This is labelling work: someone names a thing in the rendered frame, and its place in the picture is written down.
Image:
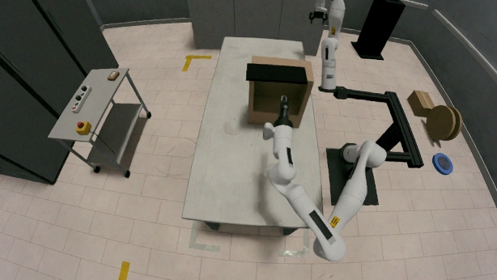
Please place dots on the tan open-front wooden cabinet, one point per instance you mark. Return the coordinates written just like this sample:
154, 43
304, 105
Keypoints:
267, 95

